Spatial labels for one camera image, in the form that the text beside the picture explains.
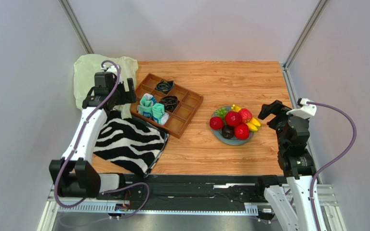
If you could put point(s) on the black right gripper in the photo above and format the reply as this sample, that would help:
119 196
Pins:
275 111

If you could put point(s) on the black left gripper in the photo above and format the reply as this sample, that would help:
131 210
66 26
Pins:
128 97

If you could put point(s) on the red ridged fruit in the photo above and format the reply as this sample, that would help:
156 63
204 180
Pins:
246 115

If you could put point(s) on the red apple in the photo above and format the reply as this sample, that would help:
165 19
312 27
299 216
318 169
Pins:
242 132
233 118
216 123

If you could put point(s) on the pale green plastic bag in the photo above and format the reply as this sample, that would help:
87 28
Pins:
87 65

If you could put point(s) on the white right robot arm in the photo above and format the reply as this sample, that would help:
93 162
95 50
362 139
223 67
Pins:
292 131

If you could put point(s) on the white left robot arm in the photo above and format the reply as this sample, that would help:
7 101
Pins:
73 174

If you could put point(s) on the yellow banana bunch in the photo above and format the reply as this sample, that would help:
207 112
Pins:
253 125

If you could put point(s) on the red apple front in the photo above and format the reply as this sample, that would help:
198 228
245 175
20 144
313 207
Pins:
242 132

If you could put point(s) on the teal white sock pair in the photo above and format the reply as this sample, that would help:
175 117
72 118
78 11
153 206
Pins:
150 108

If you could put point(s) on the dark blue patterned sock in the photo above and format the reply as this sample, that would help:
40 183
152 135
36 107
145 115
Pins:
164 86

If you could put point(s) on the dark purple plum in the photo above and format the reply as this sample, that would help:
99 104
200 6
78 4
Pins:
227 132

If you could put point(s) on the black rolled sock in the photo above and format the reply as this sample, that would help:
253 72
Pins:
170 103

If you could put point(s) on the green grape bunch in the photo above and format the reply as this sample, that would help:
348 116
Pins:
221 112

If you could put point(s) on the grey blue plate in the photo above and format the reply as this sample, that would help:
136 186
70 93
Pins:
218 133

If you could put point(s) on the wooden compartment tray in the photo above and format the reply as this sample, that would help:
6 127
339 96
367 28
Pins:
179 119

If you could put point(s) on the zebra striped cloth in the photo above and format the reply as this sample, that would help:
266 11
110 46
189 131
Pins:
131 143

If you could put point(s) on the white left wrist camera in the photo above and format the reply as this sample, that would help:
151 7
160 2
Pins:
115 69

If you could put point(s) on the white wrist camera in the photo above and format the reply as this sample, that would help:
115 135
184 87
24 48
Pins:
115 69
305 109

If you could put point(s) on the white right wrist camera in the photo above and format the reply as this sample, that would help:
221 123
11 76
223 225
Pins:
305 109

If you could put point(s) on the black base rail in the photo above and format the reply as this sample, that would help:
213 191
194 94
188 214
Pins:
181 185

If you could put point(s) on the aluminium frame rail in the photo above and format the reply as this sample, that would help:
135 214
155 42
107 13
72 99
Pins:
229 200

